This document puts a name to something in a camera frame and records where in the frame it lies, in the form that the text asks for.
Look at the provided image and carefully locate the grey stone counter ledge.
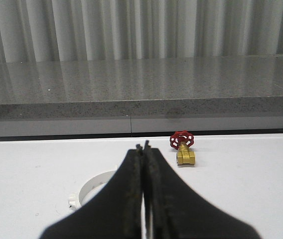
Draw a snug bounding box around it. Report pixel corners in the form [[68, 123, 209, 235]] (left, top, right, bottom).
[[0, 55, 283, 137]]

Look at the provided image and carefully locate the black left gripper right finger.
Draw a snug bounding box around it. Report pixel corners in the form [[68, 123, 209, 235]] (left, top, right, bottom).
[[143, 142, 260, 239]]

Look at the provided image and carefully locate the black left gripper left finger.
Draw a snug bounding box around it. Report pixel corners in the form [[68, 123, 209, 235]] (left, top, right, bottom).
[[41, 145, 143, 239]]

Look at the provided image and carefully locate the brass valve red handwheel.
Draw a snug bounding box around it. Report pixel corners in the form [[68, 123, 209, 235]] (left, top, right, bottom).
[[169, 130, 196, 165]]

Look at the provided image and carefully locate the white half pipe clamp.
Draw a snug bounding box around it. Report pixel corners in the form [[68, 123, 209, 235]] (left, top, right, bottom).
[[68, 170, 116, 210]]

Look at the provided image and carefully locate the grey pleated curtain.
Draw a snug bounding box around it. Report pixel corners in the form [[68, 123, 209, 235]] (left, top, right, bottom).
[[0, 0, 283, 62]]

